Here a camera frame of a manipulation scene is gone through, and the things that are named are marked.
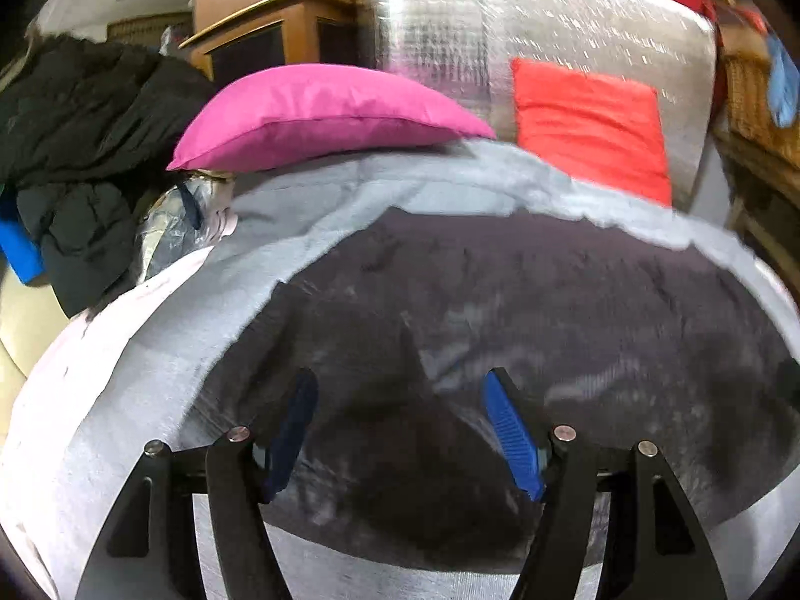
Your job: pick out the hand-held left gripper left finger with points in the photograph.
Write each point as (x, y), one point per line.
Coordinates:
(290, 431)

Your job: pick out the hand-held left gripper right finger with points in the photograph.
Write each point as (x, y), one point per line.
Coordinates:
(509, 437)

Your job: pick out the dark grey garment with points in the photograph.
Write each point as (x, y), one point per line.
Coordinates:
(500, 300)

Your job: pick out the grey blanket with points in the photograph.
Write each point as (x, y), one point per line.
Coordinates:
(262, 244)

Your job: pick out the clear plastic bag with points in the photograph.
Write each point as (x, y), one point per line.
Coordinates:
(175, 225)

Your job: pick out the pale pink bed sheet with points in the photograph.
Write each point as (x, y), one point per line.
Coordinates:
(31, 450)

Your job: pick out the beige cushion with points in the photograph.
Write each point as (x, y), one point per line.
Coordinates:
(28, 337)

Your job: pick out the pink pillow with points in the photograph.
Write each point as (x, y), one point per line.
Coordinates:
(325, 112)

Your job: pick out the red pillow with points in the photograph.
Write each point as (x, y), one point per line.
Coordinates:
(587, 125)

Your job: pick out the black padded jacket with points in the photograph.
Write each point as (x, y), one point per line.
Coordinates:
(87, 137)

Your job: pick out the wicker basket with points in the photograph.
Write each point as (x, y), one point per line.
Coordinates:
(750, 106)

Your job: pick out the wooden cabinet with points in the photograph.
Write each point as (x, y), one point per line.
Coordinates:
(262, 19)

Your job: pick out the silver foil mat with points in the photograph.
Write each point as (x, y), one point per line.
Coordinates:
(450, 19)

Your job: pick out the light blue cloth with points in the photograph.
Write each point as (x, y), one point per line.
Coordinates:
(781, 84)

